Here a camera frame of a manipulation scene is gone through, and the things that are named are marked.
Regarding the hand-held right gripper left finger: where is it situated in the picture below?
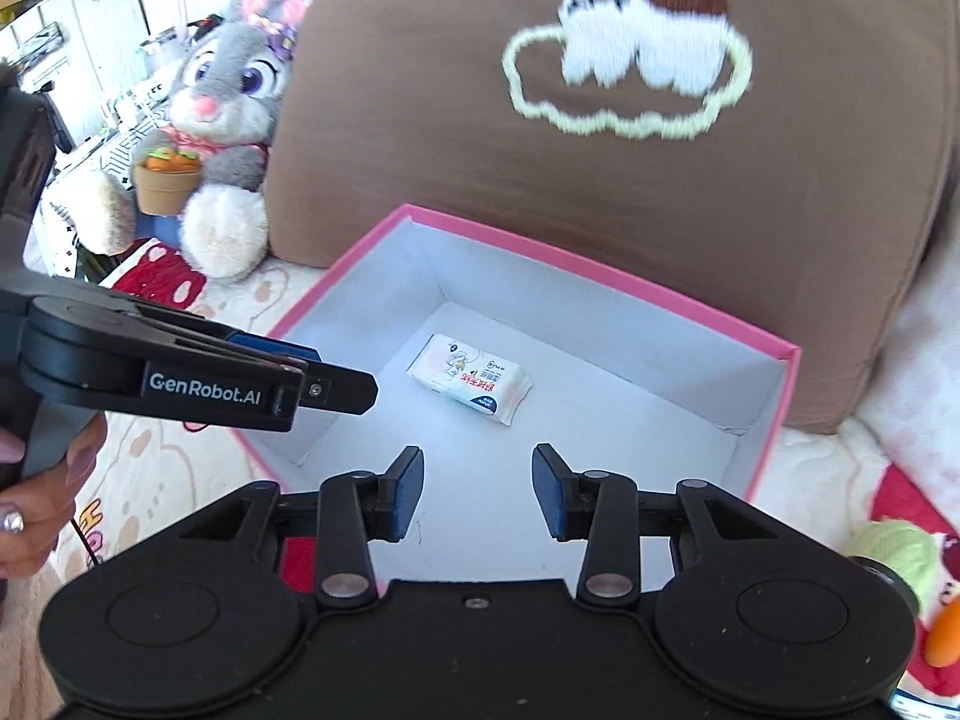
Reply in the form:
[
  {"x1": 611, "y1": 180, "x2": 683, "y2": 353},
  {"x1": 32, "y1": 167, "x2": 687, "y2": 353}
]
[{"x1": 178, "y1": 445, "x2": 425, "y2": 612}]

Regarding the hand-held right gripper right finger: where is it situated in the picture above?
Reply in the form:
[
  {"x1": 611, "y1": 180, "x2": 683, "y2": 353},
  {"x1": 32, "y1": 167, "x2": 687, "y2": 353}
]
[{"x1": 531, "y1": 444, "x2": 777, "y2": 605}]

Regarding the white tissue packet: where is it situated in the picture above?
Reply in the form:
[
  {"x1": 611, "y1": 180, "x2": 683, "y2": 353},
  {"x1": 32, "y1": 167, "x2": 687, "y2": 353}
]
[{"x1": 406, "y1": 333, "x2": 534, "y2": 428}]

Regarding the green yarn ball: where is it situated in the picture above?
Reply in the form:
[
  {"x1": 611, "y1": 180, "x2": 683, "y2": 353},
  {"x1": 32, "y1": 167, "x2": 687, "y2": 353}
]
[{"x1": 844, "y1": 519, "x2": 942, "y2": 620}]

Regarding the person's left hand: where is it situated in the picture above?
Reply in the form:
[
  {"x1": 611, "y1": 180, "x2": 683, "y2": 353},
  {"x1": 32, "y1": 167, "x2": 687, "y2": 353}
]
[{"x1": 0, "y1": 412, "x2": 110, "y2": 582}]

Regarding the black cable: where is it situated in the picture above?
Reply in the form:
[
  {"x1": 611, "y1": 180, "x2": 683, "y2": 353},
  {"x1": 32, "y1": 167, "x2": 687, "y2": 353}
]
[{"x1": 71, "y1": 510, "x2": 102, "y2": 569}]

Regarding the brown embroidered cushion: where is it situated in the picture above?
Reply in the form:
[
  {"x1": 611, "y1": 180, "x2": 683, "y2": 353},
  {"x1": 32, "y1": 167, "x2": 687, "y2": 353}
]
[{"x1": 264, "y1": 0, "x2": 960, "y2": 436}]

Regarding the pink cardboard box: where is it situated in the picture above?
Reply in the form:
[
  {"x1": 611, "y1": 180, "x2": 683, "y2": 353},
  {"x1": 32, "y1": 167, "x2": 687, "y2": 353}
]
[{"x1": 238, "y1": 202, "x2": 802, "y2": 595}]

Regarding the black and white patterned cloth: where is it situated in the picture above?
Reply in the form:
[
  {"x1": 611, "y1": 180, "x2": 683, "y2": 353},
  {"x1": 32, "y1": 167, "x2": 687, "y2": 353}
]
[{"x1": 37, "y1": 127, "x2": 173, "y2": 278}]

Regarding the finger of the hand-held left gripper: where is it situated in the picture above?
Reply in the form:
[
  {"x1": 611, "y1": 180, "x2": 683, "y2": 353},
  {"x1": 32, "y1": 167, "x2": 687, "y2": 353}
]
[
  {"x1": 274, "y1": 367, "x2": 378, "y2": 415},
  {"x1": 142, "y1": 311, "x2": 322, "y2": 377}
]

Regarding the grey bunny plush toy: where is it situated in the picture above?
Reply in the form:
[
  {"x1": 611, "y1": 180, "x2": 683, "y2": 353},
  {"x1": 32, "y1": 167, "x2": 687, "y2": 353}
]
[{"x1": 45, "y1": 0, "x2": 335, "y2": 284}]

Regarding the white cabinet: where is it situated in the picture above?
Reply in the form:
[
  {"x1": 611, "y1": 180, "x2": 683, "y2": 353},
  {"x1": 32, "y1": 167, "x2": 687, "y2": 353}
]
[{"x1": 0, "y1": 0, "x2": 173, "y2": 143}]

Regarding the pink checkered pillow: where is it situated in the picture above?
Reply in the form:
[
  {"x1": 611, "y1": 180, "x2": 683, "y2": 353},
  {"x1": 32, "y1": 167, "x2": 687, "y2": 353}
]
[{"x1": 855, "y1": 240, "x2": 960, "y2": 481}]

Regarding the red and white printed quilt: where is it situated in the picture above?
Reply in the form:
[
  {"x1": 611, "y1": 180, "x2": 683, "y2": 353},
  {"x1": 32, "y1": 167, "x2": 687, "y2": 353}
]
[{"x1": 0, "y1": 236, "x2": 960, "y2": 706}]

